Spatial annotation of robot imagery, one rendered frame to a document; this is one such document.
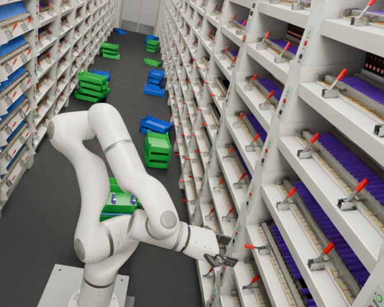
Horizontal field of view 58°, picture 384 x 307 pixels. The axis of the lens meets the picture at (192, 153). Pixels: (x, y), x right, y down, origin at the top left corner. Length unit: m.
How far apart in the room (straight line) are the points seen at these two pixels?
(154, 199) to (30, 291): 1.28
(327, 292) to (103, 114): 0.77
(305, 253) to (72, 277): 0.96
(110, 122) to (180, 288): 1.34
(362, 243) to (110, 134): 0.70
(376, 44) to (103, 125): 0.73
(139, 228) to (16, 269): 1.31
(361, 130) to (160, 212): 0.52
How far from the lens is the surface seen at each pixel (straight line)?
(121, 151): 1.01
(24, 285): 2.11
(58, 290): 1.56
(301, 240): 1.12
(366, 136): 0.89
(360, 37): 1.01
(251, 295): 1.46
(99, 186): 1.18
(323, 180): 1.04
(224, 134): 2.00
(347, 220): 0.91
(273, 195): 1.29
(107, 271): 1.30
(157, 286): 2.13
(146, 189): 0.93
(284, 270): 1.26
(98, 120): 1.06
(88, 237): 1.16
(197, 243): 1.01
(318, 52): 1.22
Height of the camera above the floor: 1.56
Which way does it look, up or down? 25 degrees down
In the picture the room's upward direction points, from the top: 14 degrees clockwise
